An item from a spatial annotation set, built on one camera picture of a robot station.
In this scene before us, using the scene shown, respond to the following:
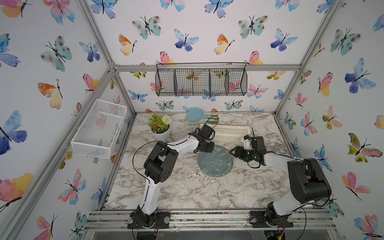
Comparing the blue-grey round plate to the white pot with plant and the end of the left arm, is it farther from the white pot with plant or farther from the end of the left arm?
the white pot with plant

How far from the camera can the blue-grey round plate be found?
2.96 feet

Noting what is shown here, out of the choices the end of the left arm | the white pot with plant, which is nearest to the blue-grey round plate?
the end of the left arm

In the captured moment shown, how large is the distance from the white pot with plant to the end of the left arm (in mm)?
257

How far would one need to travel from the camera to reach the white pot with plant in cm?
95

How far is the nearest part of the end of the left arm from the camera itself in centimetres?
74

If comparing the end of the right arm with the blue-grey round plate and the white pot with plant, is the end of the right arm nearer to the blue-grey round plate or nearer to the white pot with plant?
Answer: the blue-grey round plate

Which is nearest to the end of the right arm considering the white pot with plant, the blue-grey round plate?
the blue-grey round plate

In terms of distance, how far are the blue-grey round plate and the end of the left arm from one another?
0.03 meters

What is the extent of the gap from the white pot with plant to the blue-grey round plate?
27 cm
